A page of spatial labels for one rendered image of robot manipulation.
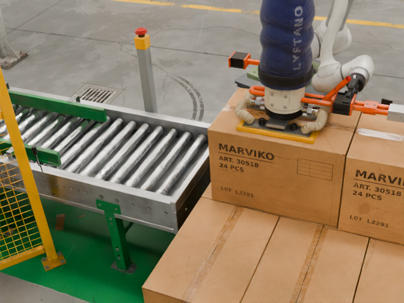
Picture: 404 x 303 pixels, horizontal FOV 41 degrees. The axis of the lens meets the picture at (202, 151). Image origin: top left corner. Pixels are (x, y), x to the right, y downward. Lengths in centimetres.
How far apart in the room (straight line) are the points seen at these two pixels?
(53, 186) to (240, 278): 117
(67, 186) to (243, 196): 92
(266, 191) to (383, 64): 286
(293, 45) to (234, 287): 98
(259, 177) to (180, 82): 247
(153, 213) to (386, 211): 107
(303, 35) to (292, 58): 10
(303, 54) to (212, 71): 277
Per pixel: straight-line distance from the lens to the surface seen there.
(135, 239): 327
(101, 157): 301
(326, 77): 262
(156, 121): 319
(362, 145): 233
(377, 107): 233
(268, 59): 222
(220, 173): 251
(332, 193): 238
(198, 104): 444
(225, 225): 250
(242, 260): 235
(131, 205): 269
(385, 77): 490
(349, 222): 246
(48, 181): 294
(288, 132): 232
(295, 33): 216
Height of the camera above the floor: 225
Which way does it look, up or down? 35 degrees down
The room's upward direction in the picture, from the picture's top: 4 degrees counter-clockwise
